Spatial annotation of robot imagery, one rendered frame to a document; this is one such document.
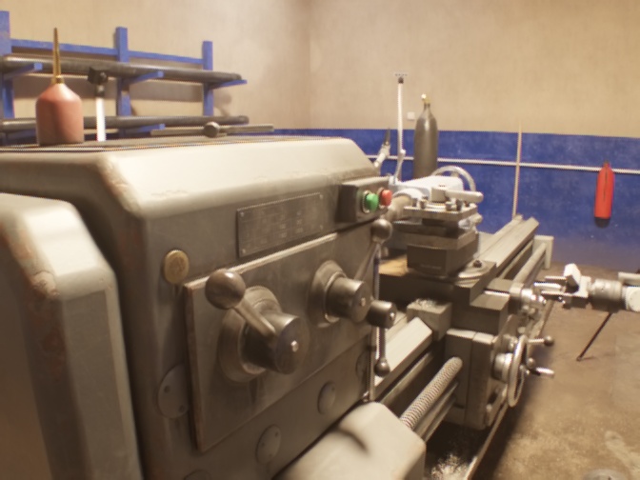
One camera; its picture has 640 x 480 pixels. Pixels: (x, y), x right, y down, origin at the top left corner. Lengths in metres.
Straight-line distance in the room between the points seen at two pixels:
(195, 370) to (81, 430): 0.14
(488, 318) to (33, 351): 1.20
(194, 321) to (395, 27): 5.81
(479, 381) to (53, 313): 1.21
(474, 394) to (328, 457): 0.72
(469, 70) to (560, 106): 1.06
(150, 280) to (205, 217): 0.10
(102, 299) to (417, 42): 5.75
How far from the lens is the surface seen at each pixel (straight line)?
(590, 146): 5.61
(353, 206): 0.79
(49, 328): 0.48
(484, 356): 1.45
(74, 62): 3.90
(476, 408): 1.53
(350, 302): 0.73
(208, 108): 5.05
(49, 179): 0.61
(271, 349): 0.58
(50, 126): 0.74
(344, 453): 0.90
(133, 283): 0.52
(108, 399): 0.53
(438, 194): 1.45
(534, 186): 5.69
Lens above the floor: 1.36
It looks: 13 degrees down
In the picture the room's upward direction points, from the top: straight up
